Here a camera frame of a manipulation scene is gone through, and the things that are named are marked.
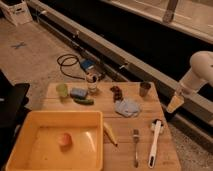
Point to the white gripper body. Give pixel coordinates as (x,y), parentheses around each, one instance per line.
(176,101)

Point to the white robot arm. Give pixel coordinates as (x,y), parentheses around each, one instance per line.
(199,74)

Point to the metal cup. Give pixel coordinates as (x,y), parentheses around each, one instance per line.
(144,88)

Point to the green plastic cup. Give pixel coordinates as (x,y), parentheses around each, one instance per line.
(62,90)

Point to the blue cloth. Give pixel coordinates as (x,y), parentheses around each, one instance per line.
(127,108)

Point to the metal fork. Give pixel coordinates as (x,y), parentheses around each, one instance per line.
(136,141)

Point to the wooden table board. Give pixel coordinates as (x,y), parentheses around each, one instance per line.
(121,158)

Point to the clear glass jar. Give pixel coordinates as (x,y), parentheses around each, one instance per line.
(92,81)

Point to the green cucumber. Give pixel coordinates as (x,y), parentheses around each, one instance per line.
(84,101)

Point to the blue power device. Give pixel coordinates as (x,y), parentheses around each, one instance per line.
(86,64)

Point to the blue sponge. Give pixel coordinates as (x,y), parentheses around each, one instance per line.
(78,93)

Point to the yellow plastic bin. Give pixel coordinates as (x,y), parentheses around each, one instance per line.
(37,147)

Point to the black chair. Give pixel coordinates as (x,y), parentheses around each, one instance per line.
(13,99)

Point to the white cardboard box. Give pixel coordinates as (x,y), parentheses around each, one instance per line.
(17,14)

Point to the white handled brush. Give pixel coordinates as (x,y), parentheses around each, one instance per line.
(156,127)

